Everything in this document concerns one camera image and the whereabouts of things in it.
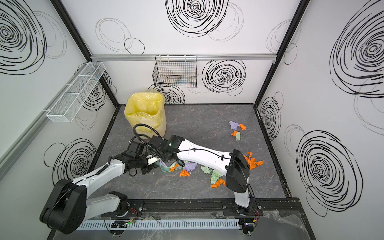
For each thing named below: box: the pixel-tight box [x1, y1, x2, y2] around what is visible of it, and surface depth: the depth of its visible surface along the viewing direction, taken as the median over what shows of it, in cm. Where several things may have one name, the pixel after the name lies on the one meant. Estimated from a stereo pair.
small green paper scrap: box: [200, 166, 212, 174], surface depth 88 cm
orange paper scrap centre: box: [180, 169, 191, 177], surface depth 86 cm
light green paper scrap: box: [236, 131, 241, 141], surface depth 103 cm
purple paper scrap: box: [229, 121, 239, 130], surface depth 108 cm
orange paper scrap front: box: [210, 178, 226, 188], surface depth 83 cm
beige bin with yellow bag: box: [124, 92, 167, 139], surface depth 91 cm
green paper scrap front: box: [210, 169, 223, 185], surface depth 84 cm
